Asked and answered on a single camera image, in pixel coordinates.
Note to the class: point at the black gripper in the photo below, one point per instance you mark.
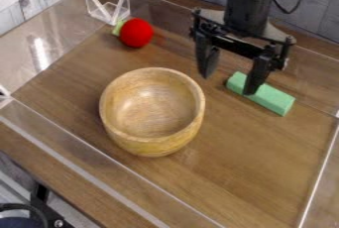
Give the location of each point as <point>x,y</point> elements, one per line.
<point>212,36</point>

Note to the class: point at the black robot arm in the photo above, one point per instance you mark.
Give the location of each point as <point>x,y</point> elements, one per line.
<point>240,30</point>

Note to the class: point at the red fruit with green stem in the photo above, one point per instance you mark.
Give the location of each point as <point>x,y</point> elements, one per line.
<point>134,32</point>

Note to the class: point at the green rectangular block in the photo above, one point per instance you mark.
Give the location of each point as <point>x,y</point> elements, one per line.
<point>268,97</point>

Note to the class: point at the wooden bowl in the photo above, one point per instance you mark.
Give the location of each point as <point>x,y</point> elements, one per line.
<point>151,109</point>

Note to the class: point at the black table clamp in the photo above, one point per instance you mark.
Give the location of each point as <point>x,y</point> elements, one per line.
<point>43,215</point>

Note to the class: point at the clear acrylic tray wall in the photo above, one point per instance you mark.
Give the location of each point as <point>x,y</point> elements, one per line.
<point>255,171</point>

